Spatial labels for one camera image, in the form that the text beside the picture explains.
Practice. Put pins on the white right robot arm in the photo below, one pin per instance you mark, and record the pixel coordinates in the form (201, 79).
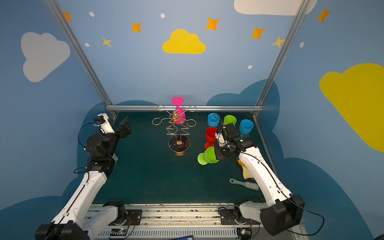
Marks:
(283, 210)

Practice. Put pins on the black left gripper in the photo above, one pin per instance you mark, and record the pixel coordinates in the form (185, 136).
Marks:
(120, 131)

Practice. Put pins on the red wine glass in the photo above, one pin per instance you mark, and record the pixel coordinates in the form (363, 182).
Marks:
(210, 137)

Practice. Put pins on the green wine glass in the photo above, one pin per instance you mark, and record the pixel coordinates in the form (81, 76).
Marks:
(230, 119)
(207, 157)

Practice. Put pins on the aluminium frame post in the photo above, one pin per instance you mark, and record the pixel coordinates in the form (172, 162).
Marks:
(57, 12)
(290, 37)

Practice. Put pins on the yellow black work glove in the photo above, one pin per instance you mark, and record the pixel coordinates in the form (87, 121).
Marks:
(247, 175)

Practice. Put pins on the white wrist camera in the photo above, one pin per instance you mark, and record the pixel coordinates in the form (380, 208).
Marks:
(103, 121)
(226, 134)

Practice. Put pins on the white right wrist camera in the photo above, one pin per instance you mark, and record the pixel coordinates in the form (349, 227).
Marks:
(226, 134)

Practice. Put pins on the gold wire glass rack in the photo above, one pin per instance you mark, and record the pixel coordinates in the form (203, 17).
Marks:
(179, 141)

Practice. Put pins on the grey cleaning brush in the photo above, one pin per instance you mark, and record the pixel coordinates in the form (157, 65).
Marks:
(249, 185)

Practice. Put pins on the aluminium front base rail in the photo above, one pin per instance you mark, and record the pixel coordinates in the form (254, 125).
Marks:
(212, 221)

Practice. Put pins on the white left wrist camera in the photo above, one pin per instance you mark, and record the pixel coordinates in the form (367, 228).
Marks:
(103, 121)

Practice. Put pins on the aluminium frame right post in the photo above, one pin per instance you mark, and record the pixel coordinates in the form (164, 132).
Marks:
(290, 37)

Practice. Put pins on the aluminium frame left post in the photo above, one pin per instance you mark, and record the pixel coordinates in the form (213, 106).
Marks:
(57, 12)

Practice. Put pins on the green wine glass back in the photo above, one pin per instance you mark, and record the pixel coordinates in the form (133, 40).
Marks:
(207, 157)

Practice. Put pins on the aluminium frame back rail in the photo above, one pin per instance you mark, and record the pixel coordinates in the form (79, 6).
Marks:
(136, 108)

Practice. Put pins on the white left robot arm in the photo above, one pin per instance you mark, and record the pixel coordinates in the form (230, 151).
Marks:
(70, 222)

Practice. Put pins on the pink wine glass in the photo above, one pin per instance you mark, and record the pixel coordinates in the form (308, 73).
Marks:
(180, 116)

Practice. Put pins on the green wine glass front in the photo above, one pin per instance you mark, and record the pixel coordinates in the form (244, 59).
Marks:
(230, 119)

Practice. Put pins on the blue wine glass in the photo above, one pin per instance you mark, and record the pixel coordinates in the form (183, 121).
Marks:
(213, 120)
(246, 127)

